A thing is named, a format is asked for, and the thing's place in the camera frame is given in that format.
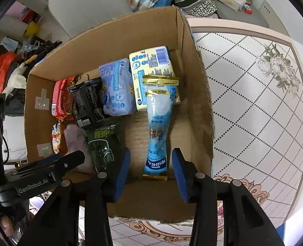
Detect grey chair holding clutter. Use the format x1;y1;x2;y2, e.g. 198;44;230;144
210;0;268;27

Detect red snack packet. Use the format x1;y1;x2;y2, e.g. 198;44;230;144
51;75;81;121

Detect orange cartoon snack packet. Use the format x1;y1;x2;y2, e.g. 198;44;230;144
51;122;68;155

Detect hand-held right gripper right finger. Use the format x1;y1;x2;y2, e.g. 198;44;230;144
172;148;285;246

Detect black and white patterned bag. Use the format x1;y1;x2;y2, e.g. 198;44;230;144
182;0;219;17

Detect cardboard box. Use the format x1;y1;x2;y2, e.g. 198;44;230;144
23;6;216;222

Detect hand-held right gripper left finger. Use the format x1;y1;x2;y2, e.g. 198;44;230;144
17;147;131;246

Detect light blue tissue packet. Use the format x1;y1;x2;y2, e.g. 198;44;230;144
98;58;138;116

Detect grey sock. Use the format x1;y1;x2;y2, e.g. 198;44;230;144
64;124;96;173

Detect yellow bag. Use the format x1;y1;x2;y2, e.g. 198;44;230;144
22;22;40;38

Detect black folded stroller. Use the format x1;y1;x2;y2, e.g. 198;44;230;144
3;40;62;116

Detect black snack packet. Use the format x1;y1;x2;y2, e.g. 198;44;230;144
68;78;107;127

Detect long blue stick packet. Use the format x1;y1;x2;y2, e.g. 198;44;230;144
142;75;180;181

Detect light blue cloth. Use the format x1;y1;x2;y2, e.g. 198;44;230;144
0;36;17;52

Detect grey fabric chair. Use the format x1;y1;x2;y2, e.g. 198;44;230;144
48;0;134;39

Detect yellow and blue packet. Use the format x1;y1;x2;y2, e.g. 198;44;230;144
129;46;181;111

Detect dark green snack packet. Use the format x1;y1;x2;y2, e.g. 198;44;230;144
81;118;125;173

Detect person's left hand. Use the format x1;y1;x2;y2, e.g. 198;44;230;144
0;214;17;237

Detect white flat board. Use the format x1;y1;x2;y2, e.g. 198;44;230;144
259;0;290;38

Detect white goose plush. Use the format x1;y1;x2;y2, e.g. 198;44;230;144
3;54;38;94

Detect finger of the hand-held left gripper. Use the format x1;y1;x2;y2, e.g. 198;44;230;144
0;151;86;207
13;154;63;176

